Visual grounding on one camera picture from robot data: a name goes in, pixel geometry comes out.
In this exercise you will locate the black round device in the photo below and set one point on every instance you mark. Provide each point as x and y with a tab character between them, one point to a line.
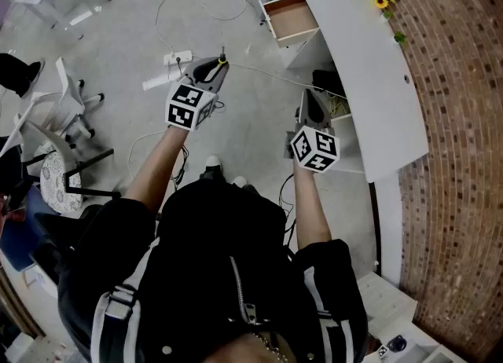
397	343

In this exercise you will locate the chair with patterned cushion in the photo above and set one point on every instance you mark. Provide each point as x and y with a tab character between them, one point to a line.
55	180

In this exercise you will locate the white curved desk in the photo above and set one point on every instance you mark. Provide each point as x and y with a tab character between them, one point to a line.
365	59

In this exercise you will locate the black box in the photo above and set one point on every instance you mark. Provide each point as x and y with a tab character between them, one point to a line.
326	80

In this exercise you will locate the blue seat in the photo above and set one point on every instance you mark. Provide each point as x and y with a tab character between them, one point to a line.
17	235

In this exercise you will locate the person's white shoe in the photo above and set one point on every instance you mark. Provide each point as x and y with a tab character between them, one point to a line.
213	160
239	180

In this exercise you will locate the person's black trousers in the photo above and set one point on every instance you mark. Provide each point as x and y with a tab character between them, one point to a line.
214	174

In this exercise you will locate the person's black striped jacket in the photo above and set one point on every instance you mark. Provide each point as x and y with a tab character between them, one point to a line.
204	267

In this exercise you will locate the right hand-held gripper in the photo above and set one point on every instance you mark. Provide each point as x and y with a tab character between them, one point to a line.
314	149

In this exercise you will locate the white low cabinet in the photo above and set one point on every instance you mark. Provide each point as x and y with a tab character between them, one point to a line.
393	306

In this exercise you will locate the yellow black screwdriver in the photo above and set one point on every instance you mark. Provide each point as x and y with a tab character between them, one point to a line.
222	59

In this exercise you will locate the person's left white shoe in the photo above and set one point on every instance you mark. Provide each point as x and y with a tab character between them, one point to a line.
213	160

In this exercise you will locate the white office chair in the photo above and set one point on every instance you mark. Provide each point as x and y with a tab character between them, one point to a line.
72	94

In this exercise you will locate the white power strip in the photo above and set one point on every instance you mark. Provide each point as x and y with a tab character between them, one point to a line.
177	58

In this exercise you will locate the person's right white shoe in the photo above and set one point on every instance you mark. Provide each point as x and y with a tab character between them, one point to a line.
239	180

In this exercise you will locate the person's right forearm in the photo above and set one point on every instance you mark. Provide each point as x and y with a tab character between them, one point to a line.
310	204

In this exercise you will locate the white wooden drawer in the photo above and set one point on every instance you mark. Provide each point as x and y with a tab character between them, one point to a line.
288	19

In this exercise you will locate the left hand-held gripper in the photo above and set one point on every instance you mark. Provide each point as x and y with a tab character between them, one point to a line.
184	106

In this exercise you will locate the person's left forearm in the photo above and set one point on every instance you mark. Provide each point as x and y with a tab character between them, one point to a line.
157	169

